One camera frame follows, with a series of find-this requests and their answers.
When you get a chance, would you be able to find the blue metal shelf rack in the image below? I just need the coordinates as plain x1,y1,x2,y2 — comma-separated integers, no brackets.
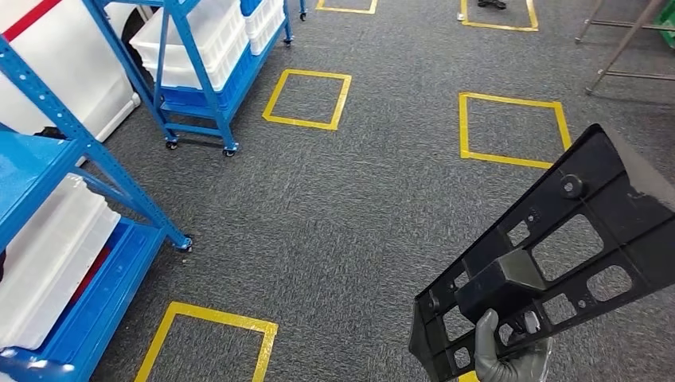
0,33,194,382

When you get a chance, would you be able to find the white car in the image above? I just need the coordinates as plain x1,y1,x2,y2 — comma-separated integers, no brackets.
0,0,143,167

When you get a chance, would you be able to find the white plastic crate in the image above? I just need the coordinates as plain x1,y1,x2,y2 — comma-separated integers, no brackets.
0,173,123,352
242,0,287,57
129,0,250,92

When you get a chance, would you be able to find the red barrier belt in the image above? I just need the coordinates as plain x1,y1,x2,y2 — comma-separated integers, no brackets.
2,0,63,43

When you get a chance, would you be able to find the black plastic panel part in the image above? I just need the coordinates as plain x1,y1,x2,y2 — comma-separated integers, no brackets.
408,123,675,382

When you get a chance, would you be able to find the black ribbed block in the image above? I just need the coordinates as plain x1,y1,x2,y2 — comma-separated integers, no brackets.
33,125,69,142

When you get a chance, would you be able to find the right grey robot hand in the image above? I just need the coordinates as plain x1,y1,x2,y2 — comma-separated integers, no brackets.
473,308,555,382

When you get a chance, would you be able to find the green plastic crate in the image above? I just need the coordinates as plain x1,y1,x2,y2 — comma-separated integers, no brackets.
655,0,675,49

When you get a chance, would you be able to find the red item in crate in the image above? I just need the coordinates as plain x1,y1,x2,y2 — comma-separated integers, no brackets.
67,244,113,308

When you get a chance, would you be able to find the blue wheeled shelf rack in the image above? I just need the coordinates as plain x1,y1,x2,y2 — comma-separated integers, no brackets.
81,0,308,158

